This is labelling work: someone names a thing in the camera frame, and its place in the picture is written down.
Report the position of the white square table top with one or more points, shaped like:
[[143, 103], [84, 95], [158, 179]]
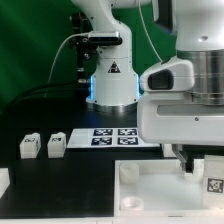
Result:
[[160, 192]]

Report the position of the white left edge block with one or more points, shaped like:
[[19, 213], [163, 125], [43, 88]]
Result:
[[4, 180]]

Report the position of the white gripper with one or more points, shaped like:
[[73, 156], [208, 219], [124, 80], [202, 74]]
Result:
[[171, 118]]

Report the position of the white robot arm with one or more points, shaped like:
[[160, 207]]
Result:
[[199, 27]]

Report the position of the black camera on stand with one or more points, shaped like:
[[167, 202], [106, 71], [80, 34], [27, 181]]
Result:
[[84, 50]]

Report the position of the white sheet with markers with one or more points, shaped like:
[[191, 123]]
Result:
[[106, 138]]

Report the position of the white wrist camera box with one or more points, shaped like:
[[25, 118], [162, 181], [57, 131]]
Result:
[[173, 75]]

